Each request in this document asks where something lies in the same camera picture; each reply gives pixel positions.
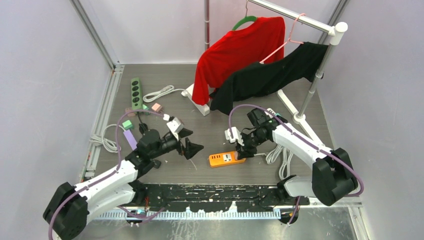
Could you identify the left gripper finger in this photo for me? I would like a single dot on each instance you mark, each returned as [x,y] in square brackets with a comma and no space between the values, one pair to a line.
[191,149]
[183,133]

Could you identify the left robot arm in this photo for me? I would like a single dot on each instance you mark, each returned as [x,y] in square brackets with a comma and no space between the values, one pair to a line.
[72,207]

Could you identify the black shirt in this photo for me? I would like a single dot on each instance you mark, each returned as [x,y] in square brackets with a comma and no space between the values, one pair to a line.
[260,80]

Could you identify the purple power strip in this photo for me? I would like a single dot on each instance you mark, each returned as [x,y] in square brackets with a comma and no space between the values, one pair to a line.
[130,139]

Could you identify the pink hanger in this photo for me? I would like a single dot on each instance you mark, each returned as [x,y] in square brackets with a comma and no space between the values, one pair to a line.
[289,40]

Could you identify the pink plug adapter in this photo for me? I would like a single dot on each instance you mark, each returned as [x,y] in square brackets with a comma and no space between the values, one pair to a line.
[129,112]
[156,107]

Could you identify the teal green plug adapter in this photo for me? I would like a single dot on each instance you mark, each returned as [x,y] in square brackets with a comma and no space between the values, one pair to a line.
[127,125]

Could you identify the orange power strip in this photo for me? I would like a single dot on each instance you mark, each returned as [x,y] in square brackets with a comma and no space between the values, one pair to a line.
[224,159]

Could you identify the green hanger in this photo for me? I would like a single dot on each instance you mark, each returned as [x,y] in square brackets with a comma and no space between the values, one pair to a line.
[246,19]

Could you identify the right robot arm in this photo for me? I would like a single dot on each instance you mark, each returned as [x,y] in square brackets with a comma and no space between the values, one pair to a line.
[332,177]

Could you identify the red shirt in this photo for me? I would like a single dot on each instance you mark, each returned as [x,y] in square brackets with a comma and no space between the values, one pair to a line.
[235,51]

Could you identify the green power strip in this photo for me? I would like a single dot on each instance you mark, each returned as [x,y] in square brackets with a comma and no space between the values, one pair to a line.
[136,94]

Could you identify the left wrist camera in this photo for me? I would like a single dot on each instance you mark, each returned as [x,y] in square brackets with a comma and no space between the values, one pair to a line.
[175,125]

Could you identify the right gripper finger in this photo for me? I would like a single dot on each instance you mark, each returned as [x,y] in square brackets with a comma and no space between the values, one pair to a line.
[246,154]
[245,147]

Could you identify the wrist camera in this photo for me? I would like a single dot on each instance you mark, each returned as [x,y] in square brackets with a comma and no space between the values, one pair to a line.
[175,125]
[233,136]

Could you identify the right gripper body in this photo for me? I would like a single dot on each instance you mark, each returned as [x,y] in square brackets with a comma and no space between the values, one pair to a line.
[254,137]

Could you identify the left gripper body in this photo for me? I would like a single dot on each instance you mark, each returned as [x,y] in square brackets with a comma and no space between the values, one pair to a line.
[170,143]

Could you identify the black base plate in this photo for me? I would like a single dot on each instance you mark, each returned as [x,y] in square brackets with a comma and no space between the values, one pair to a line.
[210,198]

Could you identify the white power strip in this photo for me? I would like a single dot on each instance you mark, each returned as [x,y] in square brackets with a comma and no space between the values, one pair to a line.
[271,113]

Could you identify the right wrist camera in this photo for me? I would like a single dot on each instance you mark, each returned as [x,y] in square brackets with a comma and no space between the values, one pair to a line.
[233,136]

